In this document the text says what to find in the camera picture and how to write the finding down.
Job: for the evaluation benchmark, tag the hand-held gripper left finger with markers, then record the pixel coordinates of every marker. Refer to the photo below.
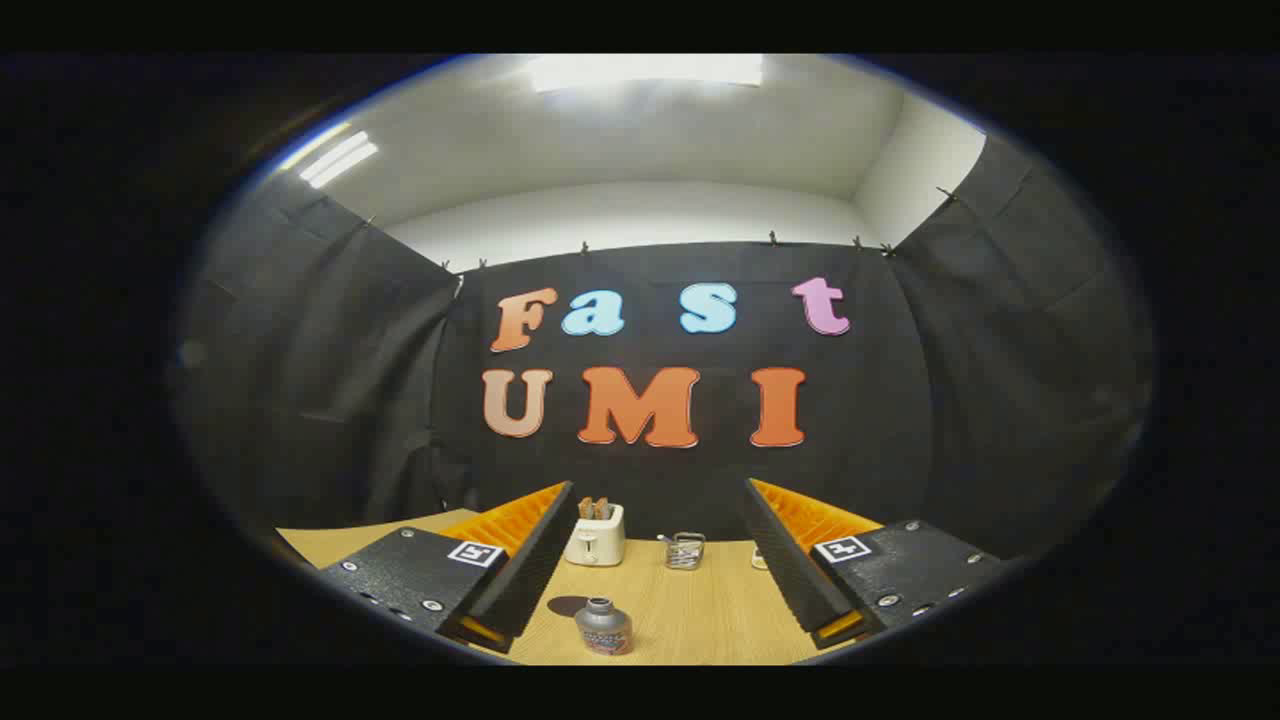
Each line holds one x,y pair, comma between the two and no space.
530,575

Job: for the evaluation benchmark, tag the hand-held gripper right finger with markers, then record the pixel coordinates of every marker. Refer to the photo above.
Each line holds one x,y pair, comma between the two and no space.
790,570

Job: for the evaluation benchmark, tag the dark brown round coaster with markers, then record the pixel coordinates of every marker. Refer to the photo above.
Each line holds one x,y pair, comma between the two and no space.
562,605

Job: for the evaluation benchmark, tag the silver juice bottle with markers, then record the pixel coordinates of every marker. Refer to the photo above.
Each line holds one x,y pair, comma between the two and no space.
603,630

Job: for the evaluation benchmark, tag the white toaster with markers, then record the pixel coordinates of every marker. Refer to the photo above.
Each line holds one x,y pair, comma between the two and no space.
595,545

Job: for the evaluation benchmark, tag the wooden table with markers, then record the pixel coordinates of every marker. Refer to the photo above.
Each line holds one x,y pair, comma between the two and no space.
700,610

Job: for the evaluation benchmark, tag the black backdrop cloth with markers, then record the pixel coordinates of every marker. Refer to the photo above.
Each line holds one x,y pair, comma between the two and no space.
900,400

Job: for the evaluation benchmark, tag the narrow ceiling light strip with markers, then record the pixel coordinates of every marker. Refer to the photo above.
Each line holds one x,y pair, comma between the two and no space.
338,160

